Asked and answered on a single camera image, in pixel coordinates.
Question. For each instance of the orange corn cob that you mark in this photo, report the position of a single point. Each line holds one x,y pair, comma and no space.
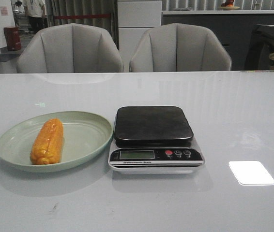
47,146

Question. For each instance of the digital kitchen scale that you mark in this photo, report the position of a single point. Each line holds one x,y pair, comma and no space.
153,140

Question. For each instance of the grey chair on right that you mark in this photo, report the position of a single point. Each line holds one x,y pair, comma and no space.
179,47

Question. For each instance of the grey chair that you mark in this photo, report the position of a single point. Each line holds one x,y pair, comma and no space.
71,48
179,47

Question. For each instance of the grey chair on left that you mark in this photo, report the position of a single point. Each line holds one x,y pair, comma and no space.
71,48

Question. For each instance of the pale green plate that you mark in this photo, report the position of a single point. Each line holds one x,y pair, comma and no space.
85,136

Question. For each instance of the dark grey counter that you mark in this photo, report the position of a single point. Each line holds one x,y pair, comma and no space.
233,27

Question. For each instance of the fruit plate on counter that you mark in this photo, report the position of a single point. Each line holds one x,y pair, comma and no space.
228,5

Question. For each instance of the person in white shirt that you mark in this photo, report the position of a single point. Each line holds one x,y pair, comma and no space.
36,12

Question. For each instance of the black appliance at right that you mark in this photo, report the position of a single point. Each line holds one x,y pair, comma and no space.
261,46

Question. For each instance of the red trash bin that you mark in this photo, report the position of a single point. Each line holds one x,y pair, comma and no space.
12,38

